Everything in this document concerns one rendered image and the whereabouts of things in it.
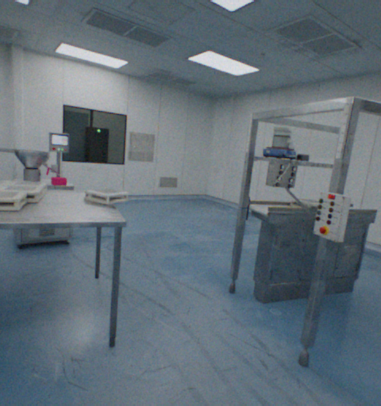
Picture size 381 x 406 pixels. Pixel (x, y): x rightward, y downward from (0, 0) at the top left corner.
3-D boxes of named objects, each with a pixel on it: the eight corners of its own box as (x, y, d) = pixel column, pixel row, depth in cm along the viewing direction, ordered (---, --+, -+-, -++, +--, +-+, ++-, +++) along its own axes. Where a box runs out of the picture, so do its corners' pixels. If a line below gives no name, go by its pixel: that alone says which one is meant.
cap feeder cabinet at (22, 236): (15, 250, 323) (14, 185, 309) (12, 235, 367) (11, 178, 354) (73, 244, 359) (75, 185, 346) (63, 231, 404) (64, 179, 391)
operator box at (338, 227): (336, 242, 155) (344, 196, 151) (313, 233, 171) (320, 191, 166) (344, 242, 157) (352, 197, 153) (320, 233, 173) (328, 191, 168)
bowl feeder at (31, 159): (16, 183, 323) (15, 150, 317) (13, 178, 352) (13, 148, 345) (62, 184, 352) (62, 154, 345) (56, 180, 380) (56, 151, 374)
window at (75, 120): (62, 161, 593) (63, 104, 572) (62, 161, 594) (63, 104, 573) (124, 164, 673) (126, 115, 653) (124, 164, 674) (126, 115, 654)
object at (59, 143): (49, 181, 363) (50, 132, 352) (48, 180, 371) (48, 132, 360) (68, 181, 376) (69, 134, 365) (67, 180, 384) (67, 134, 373)
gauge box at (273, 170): (273, 186, 225) (276, 162, 222) (265, 185, 235) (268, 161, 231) (294, 188, 234) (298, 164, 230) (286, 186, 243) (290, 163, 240)
